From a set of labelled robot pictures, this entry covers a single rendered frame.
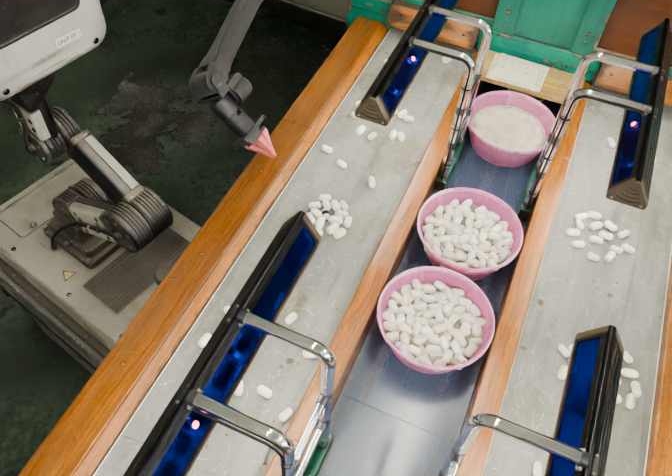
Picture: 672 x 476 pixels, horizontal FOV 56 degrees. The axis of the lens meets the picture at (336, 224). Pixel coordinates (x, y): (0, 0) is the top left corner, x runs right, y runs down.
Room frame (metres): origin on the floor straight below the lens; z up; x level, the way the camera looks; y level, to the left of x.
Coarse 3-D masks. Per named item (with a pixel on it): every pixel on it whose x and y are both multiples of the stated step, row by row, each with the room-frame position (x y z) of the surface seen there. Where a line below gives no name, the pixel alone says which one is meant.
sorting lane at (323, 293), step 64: (448, 64) 1.69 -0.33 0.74; (384, 128) 1.37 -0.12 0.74; (320, 192) 1.10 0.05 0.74; (384, 192) 1.12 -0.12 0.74; (256, 256) 0.88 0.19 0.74; (320, 256) 0.89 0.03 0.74; (320, 320) 0.72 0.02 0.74; (256, 384) 0.55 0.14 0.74; (128, 448) 0.40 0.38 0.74; (256, 448) 0.42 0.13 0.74
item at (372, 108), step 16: (432, 0) 1.45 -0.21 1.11; (448, 0) 1.51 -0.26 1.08; (416, 16) 1.44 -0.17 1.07; (432, 16) 1.40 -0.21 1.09; (416, 32) 1.31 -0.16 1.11; (432, 32) 1.37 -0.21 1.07; (400, 48) 1.25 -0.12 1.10; (416, 48) 1.28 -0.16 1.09; (384, 64) 1.25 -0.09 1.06; (400, 64) 1.19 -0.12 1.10; (416, 64) 1.24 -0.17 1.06; (384, 80) 1.12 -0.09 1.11; (400, 80) 1.16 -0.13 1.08; (368, 96) 1.08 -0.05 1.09; (384, 96) 1.08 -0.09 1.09; (400, 96) 1.13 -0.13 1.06; (368, 112) 1.06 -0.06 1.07; (384, 112) 1.05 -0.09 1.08
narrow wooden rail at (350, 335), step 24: (456, 96) 1.50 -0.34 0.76; (432, 144) 1.29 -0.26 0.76; (432, 168) 1.19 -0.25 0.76; (408, 192) 1.10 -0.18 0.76; (408, 216) 1.02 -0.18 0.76; (384, 240) 0.94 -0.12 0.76; (408, 240) 0.99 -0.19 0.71; (384, 264) 0.87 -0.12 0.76; (360, 288) 0.79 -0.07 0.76; (360, 312) 0.73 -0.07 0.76; (336, 336) 0.66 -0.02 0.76; (360, 336) 0.67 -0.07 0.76; (336, 360) 0.61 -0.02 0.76; (312, 384) 0.55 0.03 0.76; (336, 384) 0.55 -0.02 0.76; (312, 408) 0.50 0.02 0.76; (288, 432) 0.45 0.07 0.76
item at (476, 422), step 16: (480, 416) 0.36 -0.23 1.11; (496, 416) 0.36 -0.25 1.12; (464, 432) 0.36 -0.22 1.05; (512, 432) 0.34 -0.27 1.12; (528, 432) 0.34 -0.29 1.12; (464, 448) 0.35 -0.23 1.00; (544, 448) 0.32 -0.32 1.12; (560, 448) 0.32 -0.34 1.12; (576, 448) 0.32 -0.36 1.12; (448, 464) 0.36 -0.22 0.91; (576, 464) 0.30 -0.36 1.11
